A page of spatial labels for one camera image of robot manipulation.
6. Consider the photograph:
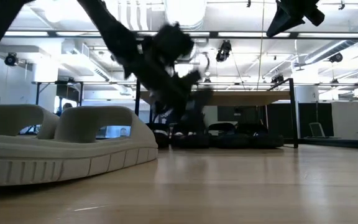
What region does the black partition panel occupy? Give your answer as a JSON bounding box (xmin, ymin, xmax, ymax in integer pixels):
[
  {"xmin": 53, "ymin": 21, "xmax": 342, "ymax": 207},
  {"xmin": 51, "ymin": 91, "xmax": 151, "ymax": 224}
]
[
  {"xmin": 298, "ymin": 101, "xmax": 334, "ymax": 138},
  {"xmin": 265, "ymin": 102, "xmax": 291, "ymax": 140}
]

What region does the rig light bar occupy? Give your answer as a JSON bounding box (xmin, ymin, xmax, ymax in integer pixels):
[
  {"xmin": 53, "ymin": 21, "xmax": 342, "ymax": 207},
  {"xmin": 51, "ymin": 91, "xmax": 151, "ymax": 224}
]
[{"xmin": 0, "ymin": 29, "xmax": 358, "ymax": 40}]

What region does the white partition panel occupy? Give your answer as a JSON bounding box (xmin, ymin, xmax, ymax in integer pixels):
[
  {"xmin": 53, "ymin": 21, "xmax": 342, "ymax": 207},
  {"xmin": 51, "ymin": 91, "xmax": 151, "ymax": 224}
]
[{"xmin": 331, "ymin": 100, "xmax": 358, "ymax": 141}]

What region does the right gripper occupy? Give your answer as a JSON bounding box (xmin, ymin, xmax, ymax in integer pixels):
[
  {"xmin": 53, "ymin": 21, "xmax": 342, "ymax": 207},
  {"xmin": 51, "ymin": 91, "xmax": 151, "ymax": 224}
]
[{"xmin": 265, "ymin": 0, "xmax": 326, "ymax": 38}]

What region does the white rubber slide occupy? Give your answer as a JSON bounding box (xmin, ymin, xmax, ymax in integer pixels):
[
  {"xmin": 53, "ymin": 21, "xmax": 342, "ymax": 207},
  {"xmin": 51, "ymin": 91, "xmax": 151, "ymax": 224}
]
[
  {"xmin": 0, "ymin": 103, "xmax": 60, "ymax": 140},
  {"xmin": 0, "ymin": 105, "xmax": 159, "ymax": 187}
]

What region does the grey chair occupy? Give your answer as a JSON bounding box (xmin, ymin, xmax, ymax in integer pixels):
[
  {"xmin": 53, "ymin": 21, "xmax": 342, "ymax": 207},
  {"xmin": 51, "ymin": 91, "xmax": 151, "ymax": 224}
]
[{"xmin": 308, "ymin": 121, "xmax": 341, "ymax": 139}]

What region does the black table frame rail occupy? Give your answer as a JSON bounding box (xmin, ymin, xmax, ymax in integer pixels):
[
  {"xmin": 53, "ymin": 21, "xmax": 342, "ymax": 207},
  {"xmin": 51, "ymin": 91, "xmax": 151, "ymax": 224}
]
[{"xmin": 283, "ymin": 138, "xmax": 358, "ymax": 151}]

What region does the black hanging camera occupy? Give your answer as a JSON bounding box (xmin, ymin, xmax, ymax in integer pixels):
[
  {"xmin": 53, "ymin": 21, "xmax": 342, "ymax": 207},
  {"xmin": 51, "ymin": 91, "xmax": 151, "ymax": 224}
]
[
  {"xmin": 215, "ymin": 39, "xmax": 232, "ymax": 63},
  {"xmin": 270, "ymin": 73, "xmax": 285, "ymax": 85},
  {"xmin": 4, "ymin": 52, "xmax": 19, "ymax": 67},
  {"xmin": 328, "ymin": 52, "xmax": 344, "ymax": 64}
]

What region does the wooden shelf with black frame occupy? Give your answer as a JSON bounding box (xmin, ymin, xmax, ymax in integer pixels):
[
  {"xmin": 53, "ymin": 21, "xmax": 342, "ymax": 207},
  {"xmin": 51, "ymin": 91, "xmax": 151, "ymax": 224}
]
[{"xmin": 134, "ymin": 77, "xmax": 300, "ymax": 149}]

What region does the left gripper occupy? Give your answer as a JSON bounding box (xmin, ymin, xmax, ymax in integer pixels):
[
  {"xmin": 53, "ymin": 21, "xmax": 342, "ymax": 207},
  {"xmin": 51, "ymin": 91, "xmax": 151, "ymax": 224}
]
[{"xmin": 124, "ymin": 46, "xmax": 214, "ymax": 125}]

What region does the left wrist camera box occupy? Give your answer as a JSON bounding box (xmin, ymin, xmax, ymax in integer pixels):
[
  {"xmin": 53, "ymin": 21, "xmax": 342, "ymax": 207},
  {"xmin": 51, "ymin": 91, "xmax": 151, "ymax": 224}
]
[{"xmin": 152, "ymin": 23, "xmax": 196, "ymax": 60}]

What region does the silver ventilation duct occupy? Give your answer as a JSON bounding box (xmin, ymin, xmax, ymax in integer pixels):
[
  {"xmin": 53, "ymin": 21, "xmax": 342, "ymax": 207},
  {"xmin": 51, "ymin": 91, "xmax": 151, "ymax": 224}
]
[{"xmin": 165, "ymin": 0, "xmax": 205, "ymax": 32}]

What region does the black-frame background table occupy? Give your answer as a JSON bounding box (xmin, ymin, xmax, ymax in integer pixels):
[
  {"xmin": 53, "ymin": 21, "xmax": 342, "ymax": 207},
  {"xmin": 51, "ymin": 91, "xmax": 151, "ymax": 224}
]
[{"xmin": 31, "ymin": 80, "xmax": 85, "ymax": 107}]

